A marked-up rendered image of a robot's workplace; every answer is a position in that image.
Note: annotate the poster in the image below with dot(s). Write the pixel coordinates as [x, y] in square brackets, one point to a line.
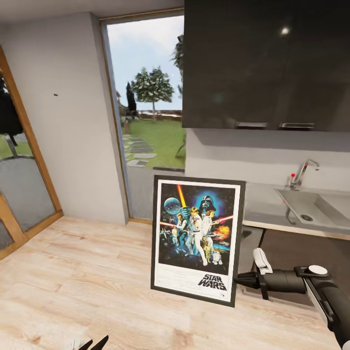
[196, 237]

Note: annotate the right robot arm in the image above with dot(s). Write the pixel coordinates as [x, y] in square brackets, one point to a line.
[331, 303]

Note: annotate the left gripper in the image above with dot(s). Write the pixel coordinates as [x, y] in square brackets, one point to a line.
[98, 346]

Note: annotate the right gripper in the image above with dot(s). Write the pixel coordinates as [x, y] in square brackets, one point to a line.
[276, 281]

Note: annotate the dishwasher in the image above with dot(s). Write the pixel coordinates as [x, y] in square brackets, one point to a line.
[250, 239]

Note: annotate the fixed window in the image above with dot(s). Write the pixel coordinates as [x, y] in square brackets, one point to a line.
[144, 66]

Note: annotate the cabinet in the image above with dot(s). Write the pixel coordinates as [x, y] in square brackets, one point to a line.
[280, 65]

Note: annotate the drop in sink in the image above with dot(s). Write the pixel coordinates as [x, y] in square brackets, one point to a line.
[322, 209]

